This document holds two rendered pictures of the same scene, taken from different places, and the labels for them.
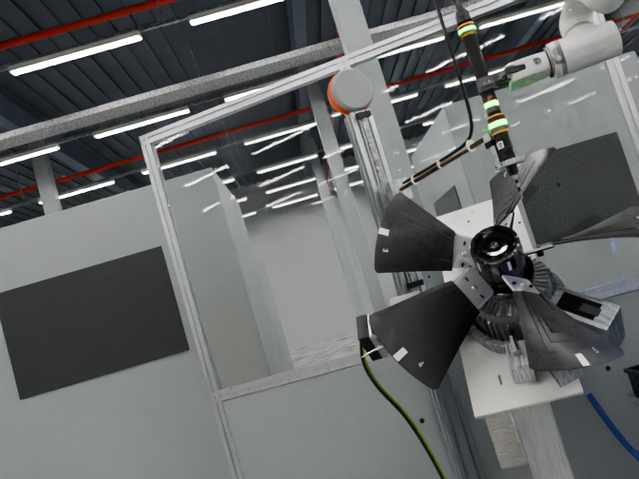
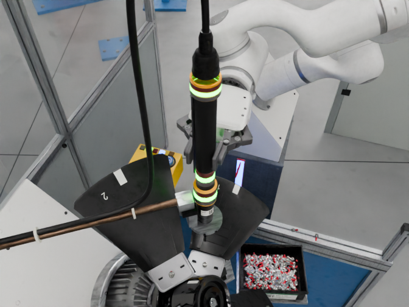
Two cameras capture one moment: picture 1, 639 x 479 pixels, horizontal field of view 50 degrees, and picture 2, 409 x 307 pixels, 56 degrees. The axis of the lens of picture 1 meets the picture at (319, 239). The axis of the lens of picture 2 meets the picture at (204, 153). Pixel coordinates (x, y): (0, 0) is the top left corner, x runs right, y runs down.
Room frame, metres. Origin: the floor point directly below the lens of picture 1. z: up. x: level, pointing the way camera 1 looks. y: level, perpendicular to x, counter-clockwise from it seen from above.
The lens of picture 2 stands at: (1.61, -0.08, 2.08)
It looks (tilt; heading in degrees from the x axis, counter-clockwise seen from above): 49 degrees down; 273
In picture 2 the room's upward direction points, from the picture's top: straight up
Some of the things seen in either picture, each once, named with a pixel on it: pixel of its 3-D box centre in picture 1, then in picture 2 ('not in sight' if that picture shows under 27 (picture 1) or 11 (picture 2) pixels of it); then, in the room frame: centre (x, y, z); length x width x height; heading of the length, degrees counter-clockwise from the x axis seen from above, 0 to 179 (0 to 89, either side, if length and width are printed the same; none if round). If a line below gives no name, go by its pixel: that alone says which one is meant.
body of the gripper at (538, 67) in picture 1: (529, 69); (223, 110); (1.61, -0.60, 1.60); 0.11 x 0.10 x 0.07; 75
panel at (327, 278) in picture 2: not in sight; (251, 270); (1.44, -0.82, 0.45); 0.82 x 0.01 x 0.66; 165
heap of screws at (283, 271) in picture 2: not in sight; (271, 273); (1.41, -0.64, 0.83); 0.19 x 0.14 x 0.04; 1
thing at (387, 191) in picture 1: (395, 193); not in sight; (2.22, -0.28, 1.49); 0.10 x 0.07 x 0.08; 20
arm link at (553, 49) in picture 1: (554, 60); (232, 89); (1.59, -0.66, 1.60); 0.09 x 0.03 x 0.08; 165
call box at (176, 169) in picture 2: not in sight; (156, 167); (1.82, -0.92, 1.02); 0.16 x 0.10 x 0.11; 165
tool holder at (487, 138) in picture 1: (502, 147); (200, 208); (1.64, -0.49, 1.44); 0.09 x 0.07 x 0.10; 20
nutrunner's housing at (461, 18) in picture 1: (485, 86); (205, 155); (1.63, -0.50, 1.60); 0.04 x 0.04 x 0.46
